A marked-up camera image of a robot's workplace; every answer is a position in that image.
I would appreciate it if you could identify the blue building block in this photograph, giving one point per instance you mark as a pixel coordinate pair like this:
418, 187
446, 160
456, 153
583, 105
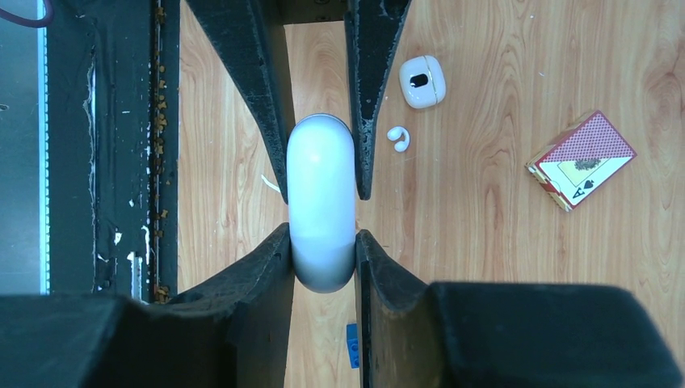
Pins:
352, 340

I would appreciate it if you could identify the white earbud charging case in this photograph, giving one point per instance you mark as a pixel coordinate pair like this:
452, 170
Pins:
422, 81

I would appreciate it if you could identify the small white plastic sliver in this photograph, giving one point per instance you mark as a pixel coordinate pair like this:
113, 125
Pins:
271, 185

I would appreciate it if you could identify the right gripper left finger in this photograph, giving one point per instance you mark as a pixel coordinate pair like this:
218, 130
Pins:
231, 330

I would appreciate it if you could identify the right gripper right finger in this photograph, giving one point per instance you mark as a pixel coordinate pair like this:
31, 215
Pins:
479, 334

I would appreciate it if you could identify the playing card box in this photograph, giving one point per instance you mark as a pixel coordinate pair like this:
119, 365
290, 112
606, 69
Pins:
579, 160

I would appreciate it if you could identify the white earbud mid table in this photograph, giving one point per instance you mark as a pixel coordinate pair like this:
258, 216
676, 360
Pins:
400, 137

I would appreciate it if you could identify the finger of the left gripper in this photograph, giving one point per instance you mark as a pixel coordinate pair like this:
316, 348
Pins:
249, 38
373, 30

